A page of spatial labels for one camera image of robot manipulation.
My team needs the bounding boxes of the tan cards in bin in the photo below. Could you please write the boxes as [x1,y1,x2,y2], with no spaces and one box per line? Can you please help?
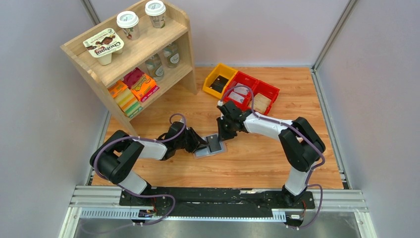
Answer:
[249,93,271,115]

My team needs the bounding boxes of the left paper coffee cup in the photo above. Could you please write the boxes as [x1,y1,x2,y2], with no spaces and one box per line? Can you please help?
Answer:
[116,11,140,40]

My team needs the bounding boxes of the wooden shelf unit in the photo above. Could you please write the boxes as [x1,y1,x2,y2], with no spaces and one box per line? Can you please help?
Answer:
[61,0,197,135]

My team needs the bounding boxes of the yellow plastic bin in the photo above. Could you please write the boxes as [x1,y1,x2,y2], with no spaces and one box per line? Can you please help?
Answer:
[202,63,238,99]

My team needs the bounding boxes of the left glass jar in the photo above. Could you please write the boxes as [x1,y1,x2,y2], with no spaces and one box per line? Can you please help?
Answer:
[145,54,164,82]

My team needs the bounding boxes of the right paper coffee cup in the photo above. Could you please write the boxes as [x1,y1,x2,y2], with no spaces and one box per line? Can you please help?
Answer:
[145,0,166,29]

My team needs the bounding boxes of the middle red plastic bin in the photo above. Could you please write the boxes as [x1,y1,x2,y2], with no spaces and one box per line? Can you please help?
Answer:
[223,71,259,111]

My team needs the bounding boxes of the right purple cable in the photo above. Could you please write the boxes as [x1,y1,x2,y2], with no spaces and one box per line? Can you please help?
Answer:
[218,84,326,230]

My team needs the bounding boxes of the red plastic bin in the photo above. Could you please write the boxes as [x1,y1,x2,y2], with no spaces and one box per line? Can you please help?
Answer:
[252,80,280,115]
[223,71,259,111]

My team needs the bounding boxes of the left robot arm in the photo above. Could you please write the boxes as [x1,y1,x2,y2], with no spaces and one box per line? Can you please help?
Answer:
[90,121,209,206]

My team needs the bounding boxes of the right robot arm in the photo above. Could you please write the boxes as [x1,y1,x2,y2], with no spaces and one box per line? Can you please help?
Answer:
[216,101,325,208]

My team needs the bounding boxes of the magenta snack box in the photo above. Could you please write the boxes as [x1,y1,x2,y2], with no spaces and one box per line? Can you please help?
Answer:
[123,68,159,94]

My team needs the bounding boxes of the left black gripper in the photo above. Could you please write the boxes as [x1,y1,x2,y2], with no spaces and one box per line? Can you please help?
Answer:
[175,127,210,153]

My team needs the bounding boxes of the Chobani yogurt cup pack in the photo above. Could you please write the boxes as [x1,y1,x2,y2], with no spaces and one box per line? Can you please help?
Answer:
[83,28,124,65]

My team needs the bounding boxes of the beige card holder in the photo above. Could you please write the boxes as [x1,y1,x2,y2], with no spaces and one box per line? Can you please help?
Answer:
[193,136,227,159]

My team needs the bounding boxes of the black cards in bin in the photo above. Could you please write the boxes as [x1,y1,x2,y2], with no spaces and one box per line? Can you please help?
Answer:
[210,75,229,93]

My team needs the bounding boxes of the right red plastic bin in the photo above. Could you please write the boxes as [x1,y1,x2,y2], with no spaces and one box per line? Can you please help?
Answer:
[252,80,280,115]

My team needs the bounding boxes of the right glass jar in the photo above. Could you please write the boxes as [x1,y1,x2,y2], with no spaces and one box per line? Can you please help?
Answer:
[163,42,180,68]

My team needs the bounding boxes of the paper coffee cup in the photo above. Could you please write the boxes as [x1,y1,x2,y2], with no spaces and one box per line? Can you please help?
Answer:
[145,0,166,29]
[116,11,140,40]

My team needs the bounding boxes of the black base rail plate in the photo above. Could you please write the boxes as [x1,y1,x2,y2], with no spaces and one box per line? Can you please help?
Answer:
[119,187,315,218]

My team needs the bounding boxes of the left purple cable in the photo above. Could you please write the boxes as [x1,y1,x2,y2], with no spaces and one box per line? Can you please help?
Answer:
[93,113,188,227]

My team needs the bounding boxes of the purple cable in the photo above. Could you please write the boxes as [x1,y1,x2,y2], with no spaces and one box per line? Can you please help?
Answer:
[218,84,326,230]
[93,113,188,227]

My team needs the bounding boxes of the white cards in bin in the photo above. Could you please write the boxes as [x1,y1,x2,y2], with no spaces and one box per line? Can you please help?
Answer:
[227,83,250,103]

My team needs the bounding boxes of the colourful sponge stack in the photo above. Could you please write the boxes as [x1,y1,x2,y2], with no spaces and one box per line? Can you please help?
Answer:
[108,80,142,118]

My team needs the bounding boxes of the glass jar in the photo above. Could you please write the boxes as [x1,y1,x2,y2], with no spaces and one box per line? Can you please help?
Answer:
[163,42,180,68]
[145,54,164,82]

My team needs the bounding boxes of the orange snack box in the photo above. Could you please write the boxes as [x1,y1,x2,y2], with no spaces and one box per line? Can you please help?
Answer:
[130,74,158,102]

